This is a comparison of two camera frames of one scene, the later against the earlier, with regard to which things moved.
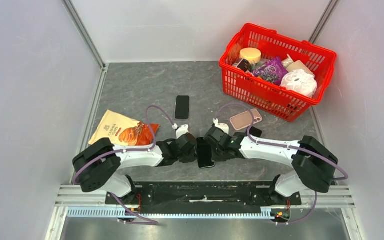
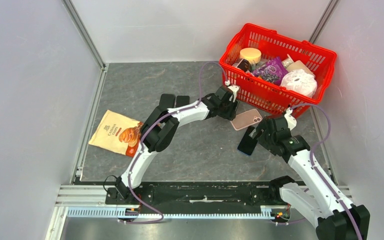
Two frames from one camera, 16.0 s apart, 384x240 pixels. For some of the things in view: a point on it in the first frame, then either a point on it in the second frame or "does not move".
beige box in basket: x=298 y=64 does not move
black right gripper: x=216 y=158 to x=262 y=125
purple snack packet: x=272 y=70 does not move
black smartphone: x=182 y=107 does not move
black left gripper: x=192 y=157 to x=232 y=112
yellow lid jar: x=252 y=54 does not move
